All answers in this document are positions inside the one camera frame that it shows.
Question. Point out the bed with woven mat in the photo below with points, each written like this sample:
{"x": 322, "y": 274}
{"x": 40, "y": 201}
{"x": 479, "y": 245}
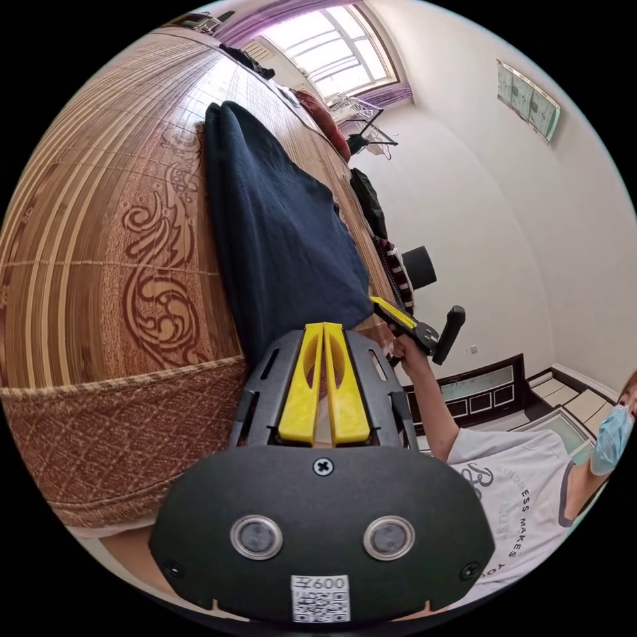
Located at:
{"x": 99, "y": 224}

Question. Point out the dark low cupboard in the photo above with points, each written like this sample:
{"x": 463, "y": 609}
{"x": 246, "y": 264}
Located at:
{"x": 478, "y": 393}

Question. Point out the clothes drying rack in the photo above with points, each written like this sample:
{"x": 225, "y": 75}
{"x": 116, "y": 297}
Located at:
{"x": 366, "y": 127}

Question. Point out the red pillow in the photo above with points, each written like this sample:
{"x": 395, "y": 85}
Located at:
{"x": 323, "y": 117}

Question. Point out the person's body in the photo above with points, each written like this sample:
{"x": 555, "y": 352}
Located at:
{"x": 522, "y": 497}

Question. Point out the person's right hand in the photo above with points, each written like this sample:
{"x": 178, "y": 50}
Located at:
{"x": 405, "y": 354}

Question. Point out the person's right forearm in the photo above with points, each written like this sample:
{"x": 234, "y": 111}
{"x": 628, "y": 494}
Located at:
{"x": 429, "y": 403}

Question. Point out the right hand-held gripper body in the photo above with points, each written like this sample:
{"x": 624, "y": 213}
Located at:
{"x": 423, "y": 337}

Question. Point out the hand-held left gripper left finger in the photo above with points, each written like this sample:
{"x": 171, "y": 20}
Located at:
{"x": 298, "y": 398}

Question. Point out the pile of clothes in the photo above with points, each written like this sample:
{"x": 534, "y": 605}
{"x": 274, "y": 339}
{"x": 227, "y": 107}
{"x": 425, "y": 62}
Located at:
{"x": 372, "y": 204}

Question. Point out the window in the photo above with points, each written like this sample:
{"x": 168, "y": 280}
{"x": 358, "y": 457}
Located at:
{"x": 338, "y": 45}

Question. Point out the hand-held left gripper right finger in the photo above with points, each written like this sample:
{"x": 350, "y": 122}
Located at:
{"x": 346, "y": 403}

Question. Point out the dark blue short sleeve shirt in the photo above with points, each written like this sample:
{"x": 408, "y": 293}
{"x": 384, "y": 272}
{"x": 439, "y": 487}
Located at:
{"x": 278, "y": 234}

